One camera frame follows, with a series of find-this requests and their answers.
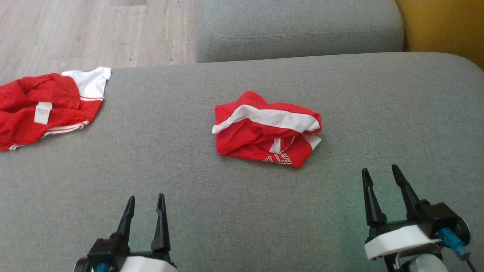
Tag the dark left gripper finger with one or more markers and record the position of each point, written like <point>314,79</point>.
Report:
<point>127,221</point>
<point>162,226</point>

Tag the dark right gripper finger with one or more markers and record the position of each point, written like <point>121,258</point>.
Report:
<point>408,198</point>
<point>372,204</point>

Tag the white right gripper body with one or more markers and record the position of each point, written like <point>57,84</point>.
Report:
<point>401,240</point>

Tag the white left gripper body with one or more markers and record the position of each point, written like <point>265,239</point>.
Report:
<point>149,265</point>

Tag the red white-trimmed shorts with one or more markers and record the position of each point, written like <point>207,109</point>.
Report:
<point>257,140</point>

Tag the red Bulls 23 jersey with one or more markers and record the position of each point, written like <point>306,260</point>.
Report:
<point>22,121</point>

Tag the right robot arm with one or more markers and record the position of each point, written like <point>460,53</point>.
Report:
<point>427,265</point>

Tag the grey sofa seat cushion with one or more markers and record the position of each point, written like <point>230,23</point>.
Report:
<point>151,177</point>

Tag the yellow cushion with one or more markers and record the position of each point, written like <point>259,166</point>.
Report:
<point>446,22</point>

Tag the grey sofa back cushion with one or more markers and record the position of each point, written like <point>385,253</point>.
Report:
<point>302,22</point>

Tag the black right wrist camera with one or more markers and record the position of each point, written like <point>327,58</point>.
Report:
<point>440,219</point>

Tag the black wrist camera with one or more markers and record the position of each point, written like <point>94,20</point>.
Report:
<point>440,219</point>
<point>104,251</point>

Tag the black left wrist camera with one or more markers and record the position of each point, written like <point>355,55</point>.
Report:
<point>104,251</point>

